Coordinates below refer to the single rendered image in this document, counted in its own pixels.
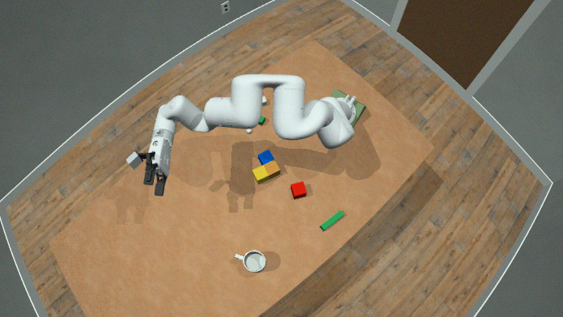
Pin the red cube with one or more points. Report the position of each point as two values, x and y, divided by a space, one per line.
298 190

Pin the blue cube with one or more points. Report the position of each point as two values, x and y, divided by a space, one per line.
265 157

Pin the yellow cube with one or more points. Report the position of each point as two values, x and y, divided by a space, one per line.
261 174

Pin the grey mug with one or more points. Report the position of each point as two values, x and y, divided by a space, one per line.
253 260

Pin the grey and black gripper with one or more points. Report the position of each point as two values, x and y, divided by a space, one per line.
160 149

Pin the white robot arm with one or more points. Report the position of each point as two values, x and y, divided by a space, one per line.
243 111

